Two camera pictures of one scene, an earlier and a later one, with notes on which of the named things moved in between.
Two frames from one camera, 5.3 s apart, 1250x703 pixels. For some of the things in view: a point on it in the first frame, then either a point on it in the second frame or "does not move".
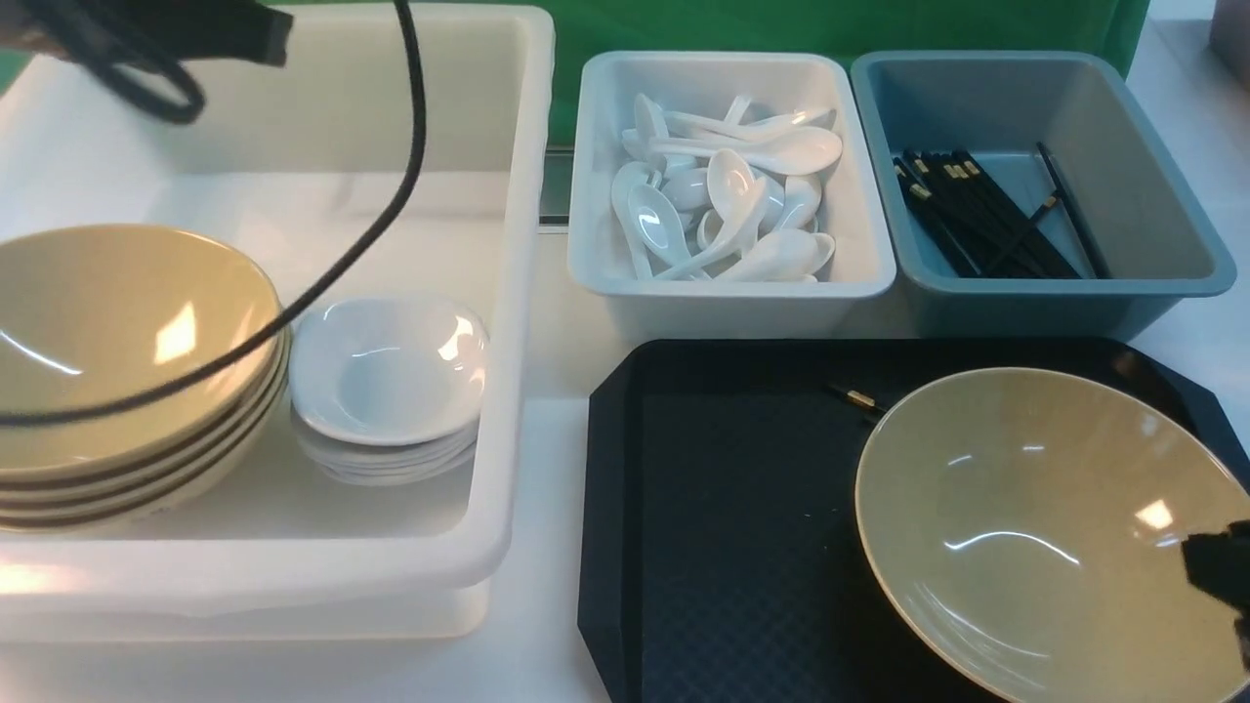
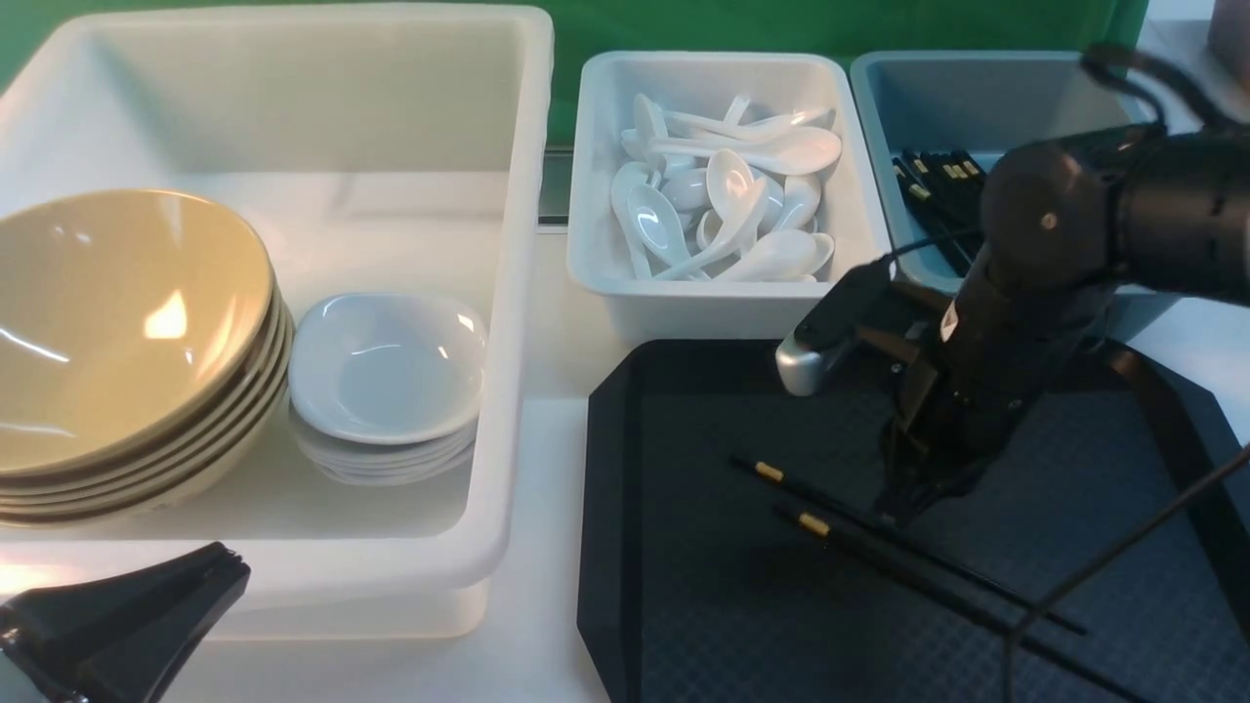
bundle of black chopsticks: [984, 227] does not move
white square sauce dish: [394, 370] does not move
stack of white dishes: [376, 433] does not move
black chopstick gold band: [858, 398] to [881, 529]
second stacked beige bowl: [236, 418] does not move
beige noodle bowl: [1029, 526] to [131, 322]
